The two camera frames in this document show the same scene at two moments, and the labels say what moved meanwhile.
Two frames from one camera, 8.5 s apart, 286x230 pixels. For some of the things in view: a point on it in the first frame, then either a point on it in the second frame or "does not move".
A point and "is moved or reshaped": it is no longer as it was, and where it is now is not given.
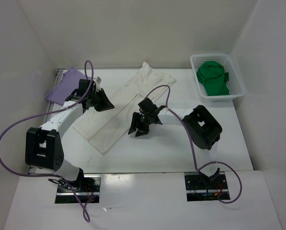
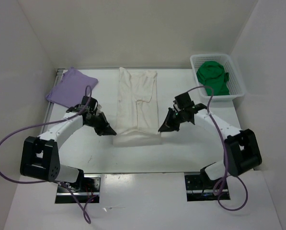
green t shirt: [212, 74] does not move
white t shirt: [105, 128] is moved or reshaped
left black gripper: [106, 104] -> [105, 129]
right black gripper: [135, 119] -> [168, 125]
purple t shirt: [69, 82] does not move
